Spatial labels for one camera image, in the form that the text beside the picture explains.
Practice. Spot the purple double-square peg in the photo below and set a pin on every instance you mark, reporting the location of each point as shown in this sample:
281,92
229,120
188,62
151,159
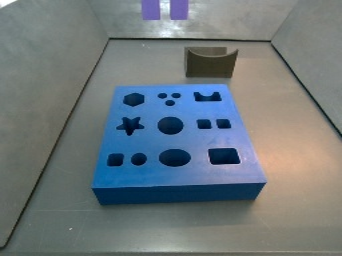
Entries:
178,9

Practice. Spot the blue shape-sorter block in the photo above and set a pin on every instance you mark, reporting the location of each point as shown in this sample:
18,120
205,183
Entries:
175,147

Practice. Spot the dark grey curved holder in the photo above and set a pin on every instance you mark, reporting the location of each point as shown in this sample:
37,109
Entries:
210,62

